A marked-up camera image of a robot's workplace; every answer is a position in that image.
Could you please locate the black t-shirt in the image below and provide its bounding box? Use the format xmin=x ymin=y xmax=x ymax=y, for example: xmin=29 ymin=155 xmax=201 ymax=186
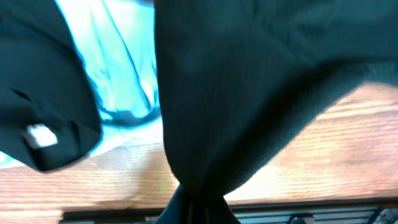
xmin=155 ymin=0 xmax=397 ymax=223

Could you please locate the light blue garment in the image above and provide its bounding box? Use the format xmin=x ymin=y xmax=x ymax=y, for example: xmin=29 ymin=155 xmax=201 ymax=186
xmin=1 ymin=1 xmax=161 ymax=168

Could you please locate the black logo garment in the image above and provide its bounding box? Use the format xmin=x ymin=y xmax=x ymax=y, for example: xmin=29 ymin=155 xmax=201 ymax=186
xmin=1 ymin=0 xmax=102 ymax=172

